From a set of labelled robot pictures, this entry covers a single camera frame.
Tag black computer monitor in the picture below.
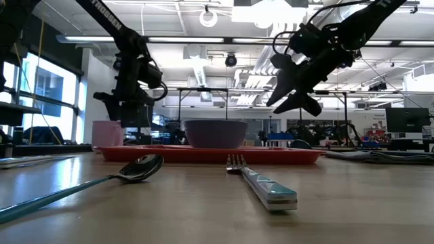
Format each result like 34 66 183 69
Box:
385 107 431 134

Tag grey cloth napkin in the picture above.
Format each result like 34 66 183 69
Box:
323 149 434 166

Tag red plastic tray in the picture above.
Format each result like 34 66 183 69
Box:
93 144 326 166

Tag bright ceiling light panel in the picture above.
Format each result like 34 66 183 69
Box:
231 0 308 24

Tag large window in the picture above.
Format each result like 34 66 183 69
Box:
0 52 85 145

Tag black bag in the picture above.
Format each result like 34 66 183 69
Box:
22 125 64 146

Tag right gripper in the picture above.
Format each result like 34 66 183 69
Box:
266 47 354 117

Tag yellow cable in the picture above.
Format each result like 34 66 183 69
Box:
12 20 64 146

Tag white ring on ceiling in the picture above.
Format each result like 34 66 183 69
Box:
199 9 218 28

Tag spoon with teal handle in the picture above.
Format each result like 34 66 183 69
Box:
0 154 165 225

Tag black metal frame rig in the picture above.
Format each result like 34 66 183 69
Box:
298 89 349 136
176 87 230 129

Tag black desk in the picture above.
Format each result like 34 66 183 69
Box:
0 100 42 127

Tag purple bowl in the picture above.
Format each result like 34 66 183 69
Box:
184 119 249 149

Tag black table frame rails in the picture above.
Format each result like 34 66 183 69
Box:
12 144 94 157

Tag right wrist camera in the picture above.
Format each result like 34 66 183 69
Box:
288 22 325 58

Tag pink plastic cup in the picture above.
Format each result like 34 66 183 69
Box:
91 120 125 152

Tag blue storage bins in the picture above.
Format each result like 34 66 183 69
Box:
267 132 294 141

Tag fork with teal handle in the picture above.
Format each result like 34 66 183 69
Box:
226 154 298 212

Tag long ceiling light strip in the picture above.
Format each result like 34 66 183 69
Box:
56 33 434 47

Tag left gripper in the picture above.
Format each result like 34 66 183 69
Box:
93 60 157 128

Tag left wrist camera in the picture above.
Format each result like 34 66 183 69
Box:
137 62 164 89

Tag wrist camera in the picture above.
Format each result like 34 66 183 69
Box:
137 62 164 89
288 22 325 58

